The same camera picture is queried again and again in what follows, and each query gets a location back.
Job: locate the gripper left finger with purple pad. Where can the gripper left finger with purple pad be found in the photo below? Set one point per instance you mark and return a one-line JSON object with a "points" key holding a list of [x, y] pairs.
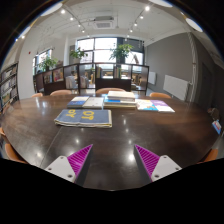
{"points": [[73, 168]]}

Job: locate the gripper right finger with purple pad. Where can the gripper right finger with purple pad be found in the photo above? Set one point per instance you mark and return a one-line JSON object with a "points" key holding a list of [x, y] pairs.
{"points": [[153, 167]]}

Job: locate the blue folded towel yellow letters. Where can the blue folded towel yellow letters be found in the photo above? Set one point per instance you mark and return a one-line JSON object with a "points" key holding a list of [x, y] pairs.
{"points": [[84, 118]]}

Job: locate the purple white booklet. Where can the purple white booklet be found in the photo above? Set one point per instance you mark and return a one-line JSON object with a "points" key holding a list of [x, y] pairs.
{"points": [[161, 106]]}

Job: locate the colourful magazine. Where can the colourful magazine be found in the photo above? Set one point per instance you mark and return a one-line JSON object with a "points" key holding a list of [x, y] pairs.
{"points": [[145, 105]]}

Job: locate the dark blue book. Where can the dark blue book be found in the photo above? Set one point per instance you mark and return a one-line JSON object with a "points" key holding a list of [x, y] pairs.
{"points": [[77, 102]]}

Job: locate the grey white book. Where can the grey white book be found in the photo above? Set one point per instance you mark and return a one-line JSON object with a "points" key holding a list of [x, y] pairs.
{"points": [[94, 103]]}

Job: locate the orange chair near right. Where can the orange chair near right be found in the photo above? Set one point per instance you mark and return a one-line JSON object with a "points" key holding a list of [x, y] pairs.
{"points": [[212, 155]]}

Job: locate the orange chair near left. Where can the orange chair near left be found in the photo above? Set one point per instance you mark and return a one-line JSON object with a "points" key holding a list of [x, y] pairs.
{"points": [[12, 154]]}

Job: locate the orange chair far right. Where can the orange chair far right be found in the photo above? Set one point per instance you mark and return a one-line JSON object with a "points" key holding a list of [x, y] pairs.
{"points": [[159, 95]]}

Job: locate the stack of books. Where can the stack of books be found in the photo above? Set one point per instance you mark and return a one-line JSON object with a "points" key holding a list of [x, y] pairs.
{"points": [[119, 99]]}

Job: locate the orange chair far left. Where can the orange chair far left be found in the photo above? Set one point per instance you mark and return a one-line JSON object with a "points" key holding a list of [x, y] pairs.
{"points": [[61, 92]]}

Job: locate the small orange chair left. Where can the small orange chair left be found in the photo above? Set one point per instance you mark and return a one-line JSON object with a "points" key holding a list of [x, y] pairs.
{"points": [[37, 95]]}

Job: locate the orange chair far centre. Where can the orange chair far centre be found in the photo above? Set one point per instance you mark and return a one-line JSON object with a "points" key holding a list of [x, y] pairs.
{"points": [[107, 90]]}

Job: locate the blue card at right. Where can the blue card at right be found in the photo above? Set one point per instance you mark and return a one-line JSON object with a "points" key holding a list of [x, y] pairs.
{"points": [[217, 126]]}

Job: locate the white radiator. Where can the white radiator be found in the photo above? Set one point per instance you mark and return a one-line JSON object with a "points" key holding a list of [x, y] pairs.
{"points": [[176, 87]]}

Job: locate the dark display shelf unit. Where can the dark display shelf unit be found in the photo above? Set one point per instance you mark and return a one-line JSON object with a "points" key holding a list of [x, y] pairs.
{"points": [[93, 76]]}

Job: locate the potted plant left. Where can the potted plant left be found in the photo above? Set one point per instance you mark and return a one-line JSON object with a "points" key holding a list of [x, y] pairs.
{"points": [[47, 63]]}

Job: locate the potted plant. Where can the potted plant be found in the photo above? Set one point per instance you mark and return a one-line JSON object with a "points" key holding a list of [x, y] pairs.
{"points": [[121, 52], [47, 63], [77, 55]]}

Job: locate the potted plant middle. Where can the potted plant middle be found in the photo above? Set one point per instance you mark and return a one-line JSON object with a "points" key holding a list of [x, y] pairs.
{"points": [[77, 55]]}

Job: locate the potted plant centre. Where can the potted plant centre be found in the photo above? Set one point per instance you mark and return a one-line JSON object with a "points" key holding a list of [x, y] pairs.
{"points": [[121, 52]]}

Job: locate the ceiling air conditioner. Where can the ceiling air conditioner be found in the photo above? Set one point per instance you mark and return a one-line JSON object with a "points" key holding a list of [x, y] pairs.
{"points": [[103, 22]]}

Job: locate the bookshelf at left wall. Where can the bookshelf at left wall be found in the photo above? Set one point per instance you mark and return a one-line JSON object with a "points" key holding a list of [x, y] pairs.
{"points": [[8, 85]]}

